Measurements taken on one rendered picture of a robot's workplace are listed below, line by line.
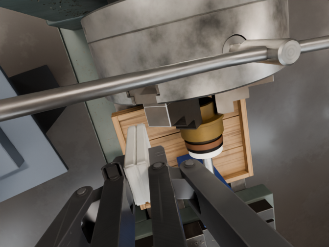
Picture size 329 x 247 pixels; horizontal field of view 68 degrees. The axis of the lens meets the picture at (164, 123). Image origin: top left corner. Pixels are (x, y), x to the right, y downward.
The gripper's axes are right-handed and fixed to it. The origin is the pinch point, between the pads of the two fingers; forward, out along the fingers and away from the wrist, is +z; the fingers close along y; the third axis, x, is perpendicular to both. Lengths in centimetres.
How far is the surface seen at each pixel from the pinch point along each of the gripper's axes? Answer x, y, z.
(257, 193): -46, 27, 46
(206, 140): -11.5, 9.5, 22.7
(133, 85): 5.5, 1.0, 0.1
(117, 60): 6.1, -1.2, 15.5
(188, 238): -43, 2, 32
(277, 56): 4.4, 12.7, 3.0
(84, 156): -56, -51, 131
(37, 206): -82, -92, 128
